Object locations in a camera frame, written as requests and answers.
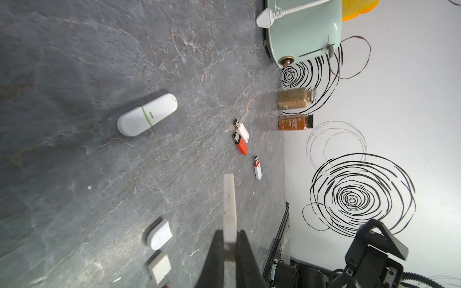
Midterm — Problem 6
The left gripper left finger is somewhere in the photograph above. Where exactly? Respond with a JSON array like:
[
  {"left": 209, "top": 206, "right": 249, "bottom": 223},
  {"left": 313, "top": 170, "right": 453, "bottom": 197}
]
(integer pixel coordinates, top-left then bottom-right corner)
[{"left": 195, "top": 230, "right": 224, "bottom": 288}]

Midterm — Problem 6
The white toaster power cord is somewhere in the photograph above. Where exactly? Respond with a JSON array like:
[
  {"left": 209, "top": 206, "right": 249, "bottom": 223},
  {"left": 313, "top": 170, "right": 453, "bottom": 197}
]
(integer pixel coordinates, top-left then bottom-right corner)
[{"left": 256, "top": 0, "right": 332, "bottom": 30}]

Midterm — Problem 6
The spice jar black lid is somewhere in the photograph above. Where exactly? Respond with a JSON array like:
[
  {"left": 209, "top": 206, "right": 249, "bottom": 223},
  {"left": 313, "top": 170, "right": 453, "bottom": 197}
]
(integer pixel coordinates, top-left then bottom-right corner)
[{"left": 278, "top": 114, "right": 313, "bottom": 131}]

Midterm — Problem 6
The red usb drive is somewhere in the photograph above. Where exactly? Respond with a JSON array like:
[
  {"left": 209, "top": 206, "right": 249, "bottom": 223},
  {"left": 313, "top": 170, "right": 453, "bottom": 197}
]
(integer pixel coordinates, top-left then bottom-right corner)
[{"left": 233, "top": 132, "right": 249, "bottom": 155}]

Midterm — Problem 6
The spice jar silver lid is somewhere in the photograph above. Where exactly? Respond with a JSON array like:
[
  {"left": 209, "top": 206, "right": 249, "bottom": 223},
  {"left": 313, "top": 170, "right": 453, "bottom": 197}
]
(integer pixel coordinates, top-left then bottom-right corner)
[{"left": 277, "top": 87, "right": 317, "bottom": 110}]

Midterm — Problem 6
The mint green toaster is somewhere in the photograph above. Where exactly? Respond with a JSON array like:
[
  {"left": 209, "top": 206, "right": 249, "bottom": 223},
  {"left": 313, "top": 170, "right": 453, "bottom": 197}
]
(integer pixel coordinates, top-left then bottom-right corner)
[{"left": 265, "top": 0, "right": 342, "bottom": 68}]

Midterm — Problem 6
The white usb drive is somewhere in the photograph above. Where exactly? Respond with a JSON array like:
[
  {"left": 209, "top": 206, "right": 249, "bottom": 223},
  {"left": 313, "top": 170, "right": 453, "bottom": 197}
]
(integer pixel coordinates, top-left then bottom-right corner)
[
  {"left": 234, "top": 119, "right": 249, "bottom": 143},
  {"left": 253, "top": 156, "right": 262, "bottom": 180},
  {"left": 117, "top": 93, "right": 178, "bottom": 137},
  {"left": 223, "top": 174, "right": 237, "bottom": 253}
]

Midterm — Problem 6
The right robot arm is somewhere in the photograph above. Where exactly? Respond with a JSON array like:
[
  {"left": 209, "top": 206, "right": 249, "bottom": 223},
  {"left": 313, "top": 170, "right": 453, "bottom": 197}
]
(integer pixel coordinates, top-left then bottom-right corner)
[{"left": 263, "top": 218, "right": 461, "bottom": 288}]

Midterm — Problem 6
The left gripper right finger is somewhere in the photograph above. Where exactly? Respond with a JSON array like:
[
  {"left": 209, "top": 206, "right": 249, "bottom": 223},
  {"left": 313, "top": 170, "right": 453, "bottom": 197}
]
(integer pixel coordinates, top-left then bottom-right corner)
[{"left": 235, "top": 230, "right": 267, "bottom": 288}]

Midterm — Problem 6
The white usb cap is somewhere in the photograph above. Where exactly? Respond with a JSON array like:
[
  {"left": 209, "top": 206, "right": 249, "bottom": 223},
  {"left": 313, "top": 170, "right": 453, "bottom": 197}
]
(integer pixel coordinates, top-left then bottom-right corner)
[
  {"left": 148, "top": 252, "right": 172, "bottom": 284},
  {"left": 146, "top": 220, "right": 172, "bottom": 251}
]

